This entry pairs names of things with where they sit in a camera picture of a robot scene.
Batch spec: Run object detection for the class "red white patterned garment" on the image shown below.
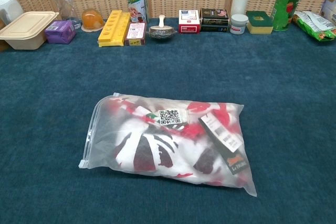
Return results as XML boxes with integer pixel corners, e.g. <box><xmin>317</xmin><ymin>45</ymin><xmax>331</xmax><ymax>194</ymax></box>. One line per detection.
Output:
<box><xmin>99</xmin><ymin>97</ymin><xmax>249</xmax><ymax>187</ymax></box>

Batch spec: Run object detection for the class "black clothing hang tag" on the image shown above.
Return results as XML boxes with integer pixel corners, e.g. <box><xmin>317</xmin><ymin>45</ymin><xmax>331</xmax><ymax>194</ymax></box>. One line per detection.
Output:
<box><xmin>198</xmin><ymin>115</ymin><xmax>247</xmax><ymax>176</ymax></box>

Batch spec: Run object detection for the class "frosted plastic zip bag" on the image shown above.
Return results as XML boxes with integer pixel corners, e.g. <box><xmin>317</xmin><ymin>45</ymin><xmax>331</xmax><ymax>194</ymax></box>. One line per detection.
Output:
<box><xmin>78</xmin><ymin>92</ymin><xmax>258</xmax><ymax>198</ymax></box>

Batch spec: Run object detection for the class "green snack bag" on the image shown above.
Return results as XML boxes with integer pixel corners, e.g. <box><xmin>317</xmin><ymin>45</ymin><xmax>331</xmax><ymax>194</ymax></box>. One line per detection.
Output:
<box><xmin>291</xmin><ymin>10</ymin><xmax>336</xmax><ymax>42</ymax></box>

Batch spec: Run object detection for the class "white blue flour bag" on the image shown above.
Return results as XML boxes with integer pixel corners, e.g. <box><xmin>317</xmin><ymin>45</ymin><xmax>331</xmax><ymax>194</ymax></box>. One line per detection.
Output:
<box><xmin>319</xmin><ymin>0</ymin><xmax>336</xmax><ymax>25</ymax></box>

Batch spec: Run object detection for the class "patterned ceramic bowl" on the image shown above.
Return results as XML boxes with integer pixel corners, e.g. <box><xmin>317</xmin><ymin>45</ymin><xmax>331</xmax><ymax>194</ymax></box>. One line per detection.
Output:
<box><xmin>146</xmin><ymin>26</ymin><xmax>178</xmax><ymax>41</ymax></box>

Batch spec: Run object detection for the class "dark red small carton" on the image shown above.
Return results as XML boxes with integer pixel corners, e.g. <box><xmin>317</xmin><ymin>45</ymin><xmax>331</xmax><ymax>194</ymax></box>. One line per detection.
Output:
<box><xmin>124</xmin><ymin>22</ymin><xmax>147</xmax><ymax>47</ymax></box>

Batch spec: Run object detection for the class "red and white box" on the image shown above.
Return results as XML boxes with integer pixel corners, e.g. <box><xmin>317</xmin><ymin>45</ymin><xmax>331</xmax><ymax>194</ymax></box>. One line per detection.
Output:
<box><xmin>178</xmin><ymin>9</ymin><xmax>201</xmax><ymax>34</ymax></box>

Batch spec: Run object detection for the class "yellow plastic egg tray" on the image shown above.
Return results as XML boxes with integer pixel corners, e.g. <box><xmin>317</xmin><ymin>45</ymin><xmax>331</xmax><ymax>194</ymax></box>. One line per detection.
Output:
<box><xmin>98</xmin><ymin>9</ymin><xmax>131</xmax><ymax>48</ymax></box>

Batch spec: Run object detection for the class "black printed box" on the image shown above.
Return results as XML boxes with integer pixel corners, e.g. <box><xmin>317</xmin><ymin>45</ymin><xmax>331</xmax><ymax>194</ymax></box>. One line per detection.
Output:
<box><xmin>199</xmin><ymin>7</ymin><xmax>230</xmax><ymax>33</ymax></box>

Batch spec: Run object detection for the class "small white jar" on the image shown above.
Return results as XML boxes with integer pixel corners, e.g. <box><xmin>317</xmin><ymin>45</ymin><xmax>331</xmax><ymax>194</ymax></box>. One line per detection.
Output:
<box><xmin>229</xmin><ymin>14</ymin><xmax>249</xmax><ymax>35</ymax></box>

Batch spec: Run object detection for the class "white canister with green label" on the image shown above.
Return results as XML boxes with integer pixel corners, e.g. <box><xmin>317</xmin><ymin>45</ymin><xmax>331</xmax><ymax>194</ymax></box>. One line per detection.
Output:
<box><xmin>125</xmin><ymin>0</ymin><xmax>148</xmax><ymax>24</ymax></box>

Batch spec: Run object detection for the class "orange jelly cup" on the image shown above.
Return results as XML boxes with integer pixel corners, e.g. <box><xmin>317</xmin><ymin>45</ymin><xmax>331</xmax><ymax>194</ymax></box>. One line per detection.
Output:
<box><xmin>80</xmin><ymin>8</ymin><xmax>106</xmax><ymax>33</ymax></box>

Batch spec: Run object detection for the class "white paper roll tube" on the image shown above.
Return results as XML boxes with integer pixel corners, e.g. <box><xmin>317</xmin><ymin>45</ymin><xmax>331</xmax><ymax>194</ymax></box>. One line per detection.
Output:
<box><xmin>230</xmin><ymin>0</ymin><xmax>249</xmax><ymax>17</ymax></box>

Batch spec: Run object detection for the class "green and yellow sponge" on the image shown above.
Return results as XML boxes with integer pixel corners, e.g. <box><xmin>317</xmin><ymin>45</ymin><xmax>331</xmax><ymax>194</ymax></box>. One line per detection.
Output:
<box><xmin>246</xmin><ymin>10</ymin><xmax>274</xmax><ymax>35</ymax></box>

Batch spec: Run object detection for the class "blue table cloth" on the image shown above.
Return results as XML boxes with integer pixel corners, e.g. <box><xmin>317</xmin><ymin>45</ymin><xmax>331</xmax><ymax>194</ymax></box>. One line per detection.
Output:
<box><xmin>0</xmin><ymin>17</ymin><xmax>336</xmax><ymax>224</ymax></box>

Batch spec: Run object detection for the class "purple carton box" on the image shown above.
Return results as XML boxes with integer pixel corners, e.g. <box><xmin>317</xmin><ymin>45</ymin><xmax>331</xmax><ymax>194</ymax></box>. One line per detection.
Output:
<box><xmin>44</xmin><ymin>20</ymin><xmax>77</xmax><ymax>45</ymax></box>

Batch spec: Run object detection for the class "green chips can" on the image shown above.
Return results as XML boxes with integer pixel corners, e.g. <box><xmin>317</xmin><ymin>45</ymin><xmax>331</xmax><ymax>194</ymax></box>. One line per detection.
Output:
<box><xmin>270</xmin><ymin>0</ymin><xmax>312</xmax><ymax>32</ymax></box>

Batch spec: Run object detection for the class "beige lidded food container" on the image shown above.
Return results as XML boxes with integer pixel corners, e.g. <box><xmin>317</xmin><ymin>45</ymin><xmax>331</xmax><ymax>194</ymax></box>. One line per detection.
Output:
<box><xmin>0</xmin><ymin>11</ymin><xmax>60</xmax><ymax>51</ymax></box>

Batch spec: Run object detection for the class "white kitchen appliance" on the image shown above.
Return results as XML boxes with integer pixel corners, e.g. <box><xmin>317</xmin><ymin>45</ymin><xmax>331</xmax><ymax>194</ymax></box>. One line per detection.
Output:
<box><xmin>0</xmin><ymin>0</ymin><xmax>24</xmax><ymax>25</ymax></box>

